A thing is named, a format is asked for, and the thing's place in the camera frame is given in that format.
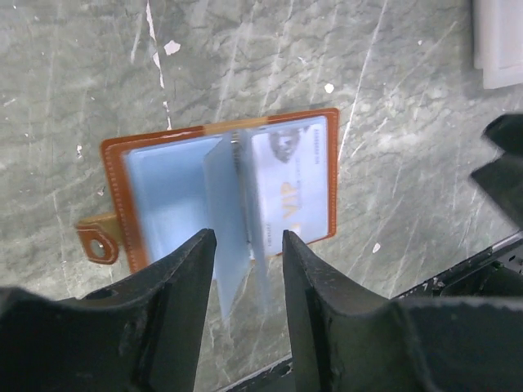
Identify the silver VIP credit card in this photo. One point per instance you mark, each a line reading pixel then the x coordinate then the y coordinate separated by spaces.
pixel 290 167

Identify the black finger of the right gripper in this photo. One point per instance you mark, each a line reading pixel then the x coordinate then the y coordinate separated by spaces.
pixel 501 179

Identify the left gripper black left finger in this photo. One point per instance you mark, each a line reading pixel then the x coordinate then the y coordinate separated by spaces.
pixel 142 333

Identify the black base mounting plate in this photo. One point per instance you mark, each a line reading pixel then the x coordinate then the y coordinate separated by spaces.
pixel 449 286

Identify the brown leather card holder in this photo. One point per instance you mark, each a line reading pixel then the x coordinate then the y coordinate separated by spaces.
pixel 167 185

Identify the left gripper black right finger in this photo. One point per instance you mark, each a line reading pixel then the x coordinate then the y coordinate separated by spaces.
pixel 388 335

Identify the white card tray box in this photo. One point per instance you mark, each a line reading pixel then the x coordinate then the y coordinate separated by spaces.
pixel 497 41

